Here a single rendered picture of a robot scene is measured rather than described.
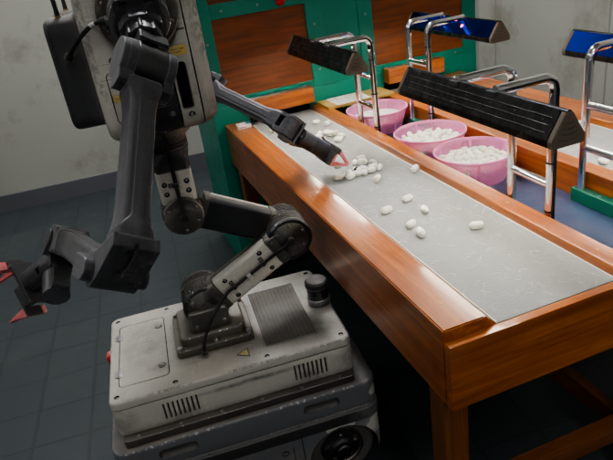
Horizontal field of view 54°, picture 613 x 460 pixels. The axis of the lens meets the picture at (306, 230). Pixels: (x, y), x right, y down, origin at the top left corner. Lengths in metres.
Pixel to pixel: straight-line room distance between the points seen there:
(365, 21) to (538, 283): 1.83
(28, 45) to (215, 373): 3.28
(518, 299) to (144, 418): 0.99
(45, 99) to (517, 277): 3.74
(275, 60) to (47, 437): 1.78
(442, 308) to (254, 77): 1.77
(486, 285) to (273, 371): 0.64
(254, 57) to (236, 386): 1.57
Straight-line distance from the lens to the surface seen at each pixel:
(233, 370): 1.66
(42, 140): 4.67
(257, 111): 2.00
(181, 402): 1.70
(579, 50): 2.01
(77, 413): 2.52
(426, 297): 1.30
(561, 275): 1.43
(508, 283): 1.39
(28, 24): 4.54
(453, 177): 1.88
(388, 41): 3.02
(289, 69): 2.84
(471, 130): 2.33
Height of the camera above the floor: 1.48
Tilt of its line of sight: 26 degrees down
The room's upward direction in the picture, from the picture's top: 9 degrees counter-clockwise
